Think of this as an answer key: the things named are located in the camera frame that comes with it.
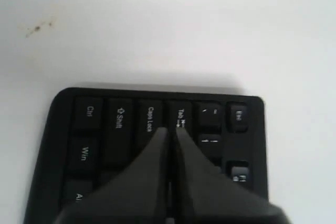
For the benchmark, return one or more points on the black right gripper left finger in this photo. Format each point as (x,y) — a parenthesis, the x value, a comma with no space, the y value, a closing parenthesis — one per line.
(136,195)

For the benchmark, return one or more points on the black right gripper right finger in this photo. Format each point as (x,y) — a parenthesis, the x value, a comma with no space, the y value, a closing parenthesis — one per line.
(204,195)

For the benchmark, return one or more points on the black acer keyboard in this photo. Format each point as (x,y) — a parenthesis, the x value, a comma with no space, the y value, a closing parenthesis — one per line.
(92,135)

